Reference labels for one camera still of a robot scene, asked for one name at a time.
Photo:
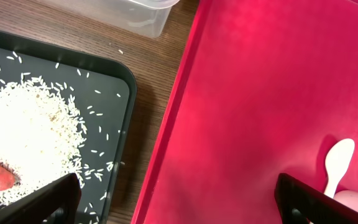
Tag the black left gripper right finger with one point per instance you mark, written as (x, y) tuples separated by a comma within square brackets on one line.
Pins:
[(297, 202)]

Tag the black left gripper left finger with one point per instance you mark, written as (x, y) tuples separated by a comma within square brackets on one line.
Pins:
[(63, 194)]

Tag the white plastic spoon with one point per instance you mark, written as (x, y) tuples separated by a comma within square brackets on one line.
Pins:
[(337, 163)]

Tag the white rice pile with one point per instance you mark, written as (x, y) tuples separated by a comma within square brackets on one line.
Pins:
[(41, 134)]

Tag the red plastic tray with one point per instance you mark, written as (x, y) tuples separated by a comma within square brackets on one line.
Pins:
[(264, 87)]

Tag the black tray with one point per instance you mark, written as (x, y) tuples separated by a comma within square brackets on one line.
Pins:
[(104, 92)]

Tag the clear plastic bin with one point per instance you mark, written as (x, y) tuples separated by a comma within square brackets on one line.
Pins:
[(143, 17)]

